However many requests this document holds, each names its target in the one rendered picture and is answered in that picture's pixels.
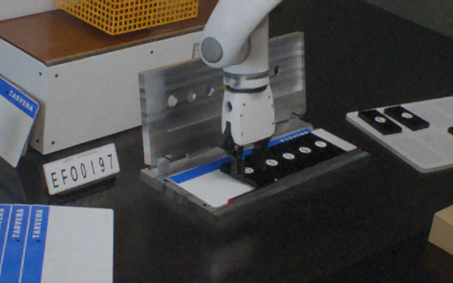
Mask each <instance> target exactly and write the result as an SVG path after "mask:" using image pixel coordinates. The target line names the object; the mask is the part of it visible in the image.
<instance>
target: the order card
mask: <svg viewBox="0 0 453 283"><path fill-rule="evenodd" d="M44 170H45V174H46V180H47V185H48V188H49V193H50V195H52V194H55V193H59V192H62V191H65V190H67V189H69V188H72V187H75V186H79V185H82V184H84V183H87V182H90V181H93V180H96V179H99V178H103V177H105V176H109V175H113V174H115V173H118V171H120V169H119V164H118V160H117V157H116V149H115V145H114V144H111V145H105V146H102V147H100V148H97V149H92V150H89V151H86V152H84V153H79V154H76V155H73V156H71V157H68V158H65V159H63V160H58V161H54V162H52V163H49V164H45V165H44Z"/></svg>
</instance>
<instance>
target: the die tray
mask: <svg viewBox="0 0 453 283"><path fill-rule="evenodd" d="M402 106H403V108H405V109H406V110H408V111H410V112H413V113H414V114H416V115H417V116H420V117H421V118H423V119H424V120H426V121H428V122H430V126H429V128H426V129H422V130H416V131H413V130H410V129H408V128H407V127H405V126H404V125H402V124H400V122H398V121H396V120H395V119H392V118H391V117H389V116H387V115H386V114H384V109H385V108H387V107H391V106H387V107H382V108H377V109H376V110H377V111H379V112H381V113H382V114H383V115H385V116H387V117H388V118H389V119H390V120H392V121H393V122H396V124H397V125H399V126H400V127H402V128H403V129H402V133H398V134H388V135H383V134H381V133H380V132H379V131H376V130H375V129H374V128H373V127H371V126H370V125H368V123H367V122H365V121H364V120H362V119H360V118H359V117H358V116H357V115H358V112H352V113H348V114H347V116H346V120H348V121H349V122H351V123H353V125H354V126H355V127H357V128H359V129H360V130H362V131H363V132H365V133H366V134H368V135H369V136H371V137H372V138H373V139H374V140H375V141H376V142H379V143H380V144H381V145H383V146H384V147H385V148H387V149H388V150H390V151H391V152H393V153H395V154H396V155H397V156H399V158H400V159H402V160H404V161H405V162H406V163H408V164H410V165H411V166H413V167H414V168H416V169H417V170H419V171H420V172H430V171H438V170H441V169H445V168H450V167H453V135H452V134H450V133H448V132H447V131H448V128H449V127H453V97H444V98H439V99H434V100H428V101H419V102H414V103H407V104H402Z"/></svg>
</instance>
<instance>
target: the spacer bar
mask: <svg viewBox="0 0 453 283"><path fill-rule="evenodd" d="M312 133H314V134H316V135H318V136H319V137H321V138H324V139H326V141H328V142H331V143H333V144H335V145H336V146H338V147H340V148H342V149H344V150H347V152H349V151H351V150H353V149H356V147H355V146H353V145H351V144H349V143H347V142H346V141H342V139H340V138H338V137H336V136H334V135H332V134H330V133H327V132H325V131H324V130H322V129H319V130H315V131H312Z"/></svg>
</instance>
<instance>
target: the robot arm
mask: <svg viewBox="0 0 453 283"><path fill-rule="evenodd" d="M281 1H284V0H220V1H219V2H218V3H217V4H216V6H215V8H214V9H213V12H212V15H211V16H210V18H209V20H208V22H207V24H206V26H205V29H204V31H203V32H202V34H201V38H200V42H199V53H200V55H201V59H202V60H203V61H204V63H206V64H207V65H208V66H210V67H212V68H223V83H224V84H226V90H225V93H224V99H223V120H222V122H223V135H222V137H221V139H220V142H219V143H218V145H217V146H218V148H221V149H222V150H224V152H225V153H226V154H227V155H228V157H229V158H230V175H231V177H233V178H239V179H241V180H243V179H245V160H243V159H242V154H243V149H244V145H249V144H252V143H253V144H254V147H255V148H253V149H252V165H253V166H255V167H258V168H260V169H262V170H264V171H265V170H266V169H267V159H265V151H267V150H268V144H269V142H270V140H271V136H272V135H273V133H274V132H275V131H276V126H275V125H274V104H273V98H272V94H271V88H270V85H269V84H268V83H269V82H270V69H269V21H268V14H269V13H270V12H271V11H272V9H273V8H274V7H275V6H276V5H278V4H279V3H280V2H281ZM229 142H230V144H229ZM236 145H238V150H236V149H235V146H236Z"/></svg>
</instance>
